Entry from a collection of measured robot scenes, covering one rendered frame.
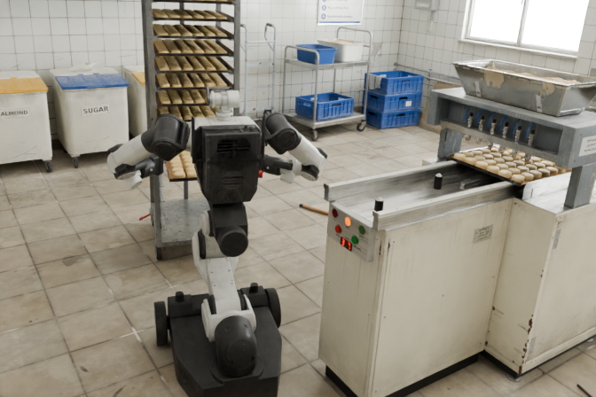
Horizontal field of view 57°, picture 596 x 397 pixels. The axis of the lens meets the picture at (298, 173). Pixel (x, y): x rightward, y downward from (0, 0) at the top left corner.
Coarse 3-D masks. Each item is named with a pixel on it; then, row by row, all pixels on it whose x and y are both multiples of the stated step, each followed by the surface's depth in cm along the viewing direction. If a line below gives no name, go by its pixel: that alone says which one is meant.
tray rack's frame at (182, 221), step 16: (144, 0) 329; (144, 16) 332; (144, 32) 335; (144, 48) 338; (144, 64) 342; (176, 208) 366; (192, 208) 367; (208, 208) 368; (176, 224) 343; (192, 224) 344; (176, 240) 323
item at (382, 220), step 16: (464, 192) 209; (480, 192) 212; (496, 192) 218; (512, 192) 224; (400, 208) 191; (416, 208) 194; (432, 208) 199; (448, 208) 204; (384, 224) 188; (400, 224) 192
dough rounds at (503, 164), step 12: (456, 156) 246; (468, 156) 249; (480, 156) 247; (492, 156) 248; (504, 156) 249; (516, 156) 250; (492, 168) 231; (504, 168) 234; (516, 168) 233; (528, 168) 233; (540, 168) 234; (552, 168) 235; (564, 168) 237; (516, 180) 222; (528, 180) 225
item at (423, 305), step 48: (384, 192) 222; (432, 192) 224; (384, 240) 190; (432, 240) 203; (480, 240) 220; (336, 288) 219; (384, 288) 197; (432, 288) 213; (480, 288) 231; (336, 336) 224; (384, 336) 206; (432, 336) 223; (480, 336) 244; (336, 384) 235; (384, 384) 215
